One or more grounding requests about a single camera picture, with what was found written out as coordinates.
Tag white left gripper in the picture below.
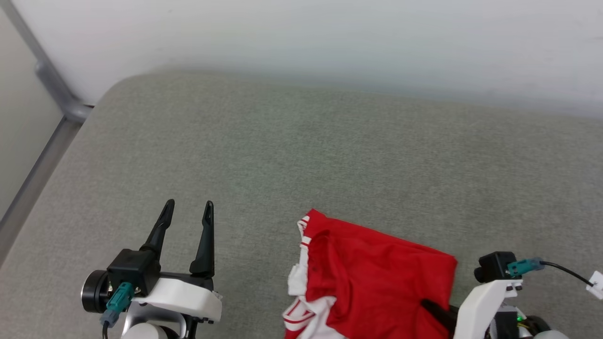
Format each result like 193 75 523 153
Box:
81 199 223 325

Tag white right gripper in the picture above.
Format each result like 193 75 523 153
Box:
420 280 551 339

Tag red shirt white striped sleeves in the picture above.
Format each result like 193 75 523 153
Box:
283 209 458 339

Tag teal left camera connector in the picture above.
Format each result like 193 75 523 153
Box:
99 282 135 328

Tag teal camera connector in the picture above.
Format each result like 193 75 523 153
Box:
507 258 543 278
99 282 135 328

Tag teal right camera connector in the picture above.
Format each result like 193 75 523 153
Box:
507 258 543 278

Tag black right camera cable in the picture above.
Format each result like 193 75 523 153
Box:
539 261 595 287

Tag grey metal rail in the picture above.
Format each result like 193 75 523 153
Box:
0 117 83 266

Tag white cable tag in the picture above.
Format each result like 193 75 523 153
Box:
586 270 603 300

